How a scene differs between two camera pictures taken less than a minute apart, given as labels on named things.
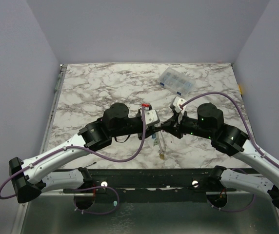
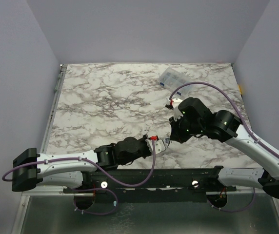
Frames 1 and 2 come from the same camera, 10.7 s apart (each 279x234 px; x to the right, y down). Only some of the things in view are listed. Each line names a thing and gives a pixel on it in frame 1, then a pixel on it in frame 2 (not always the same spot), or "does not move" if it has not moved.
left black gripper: [149, 129] -> [145, 137]
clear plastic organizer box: [177, 82] does not move
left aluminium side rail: [52, 108] does not move
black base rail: [152, 185] does not move
